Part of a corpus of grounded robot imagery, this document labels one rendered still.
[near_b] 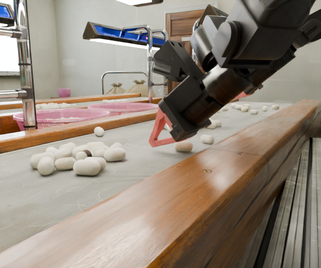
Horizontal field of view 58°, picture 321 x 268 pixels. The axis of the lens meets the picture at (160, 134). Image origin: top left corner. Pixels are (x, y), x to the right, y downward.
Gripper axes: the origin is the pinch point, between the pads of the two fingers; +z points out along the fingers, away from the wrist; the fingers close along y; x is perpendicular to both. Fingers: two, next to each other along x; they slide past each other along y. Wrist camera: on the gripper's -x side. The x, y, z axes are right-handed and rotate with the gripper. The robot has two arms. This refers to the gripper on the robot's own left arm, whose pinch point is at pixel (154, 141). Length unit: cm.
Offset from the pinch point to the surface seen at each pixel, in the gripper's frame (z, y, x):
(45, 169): 4.3, 19.1, -2.6
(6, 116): 42, -4, -35
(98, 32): 31, -56, -65
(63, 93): 376, -369, -284
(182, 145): -3.0, -2.5, 3.4
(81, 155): 4.4, 12.3, -3.1
